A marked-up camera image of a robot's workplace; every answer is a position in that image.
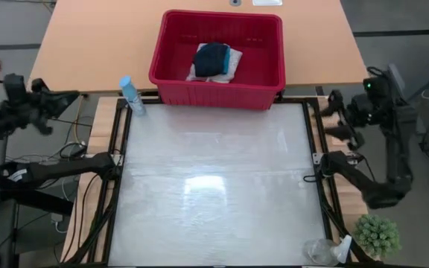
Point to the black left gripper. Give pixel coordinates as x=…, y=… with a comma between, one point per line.
x=24, y=106

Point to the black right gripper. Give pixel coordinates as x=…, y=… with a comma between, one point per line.
x=359, y=111

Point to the black garment with white tag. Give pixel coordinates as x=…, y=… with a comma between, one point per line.
x=210, y=59

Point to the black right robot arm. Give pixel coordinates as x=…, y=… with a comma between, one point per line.
x=393, y=149

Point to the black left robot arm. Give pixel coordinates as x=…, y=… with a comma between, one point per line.
x=50, y=169

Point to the light wooden desk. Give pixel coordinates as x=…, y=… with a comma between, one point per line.
x=88, y=44

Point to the blue spray bottle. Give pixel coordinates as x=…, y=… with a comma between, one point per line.
x=132, y=98

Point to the large red plastic bin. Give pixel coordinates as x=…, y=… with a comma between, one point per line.
x=266, y=74

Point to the black stand base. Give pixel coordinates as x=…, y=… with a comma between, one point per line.
x=32, y=201

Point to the white power adapter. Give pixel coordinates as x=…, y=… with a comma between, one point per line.
x=56, y=217

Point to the small green potted plant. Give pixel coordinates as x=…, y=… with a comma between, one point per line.
x=376, y=234

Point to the white desk plate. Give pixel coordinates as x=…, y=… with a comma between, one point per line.
x=267, y=2

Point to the clear plastic cup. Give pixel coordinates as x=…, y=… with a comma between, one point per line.
x=322, y=251

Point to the grey desk grommet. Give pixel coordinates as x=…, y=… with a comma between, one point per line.
x=235, y=2

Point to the black aluminium table frame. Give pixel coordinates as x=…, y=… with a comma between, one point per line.
x=311, y=99

